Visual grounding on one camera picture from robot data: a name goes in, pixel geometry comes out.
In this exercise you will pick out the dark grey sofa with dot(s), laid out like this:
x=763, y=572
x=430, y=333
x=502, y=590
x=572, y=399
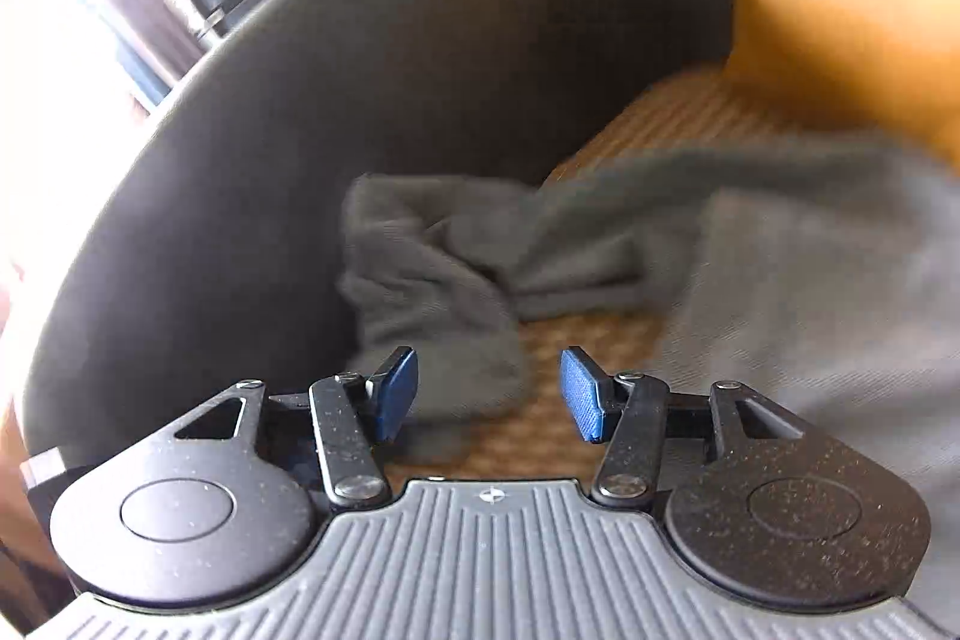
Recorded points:
x=337, y=48

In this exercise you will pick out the grey pants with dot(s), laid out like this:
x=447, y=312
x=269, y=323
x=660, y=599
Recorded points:
x=450, y=250

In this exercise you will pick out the brown woven seat mat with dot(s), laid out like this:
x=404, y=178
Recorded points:
x=675, y=115

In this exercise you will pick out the orange leather cushion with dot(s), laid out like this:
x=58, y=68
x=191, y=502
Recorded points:
x=840, y=10

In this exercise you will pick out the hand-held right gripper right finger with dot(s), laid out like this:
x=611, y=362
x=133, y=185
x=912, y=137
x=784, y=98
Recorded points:
x=581, y=400

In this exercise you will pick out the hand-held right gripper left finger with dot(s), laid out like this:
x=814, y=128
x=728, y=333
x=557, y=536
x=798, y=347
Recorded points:
x=397, y=392

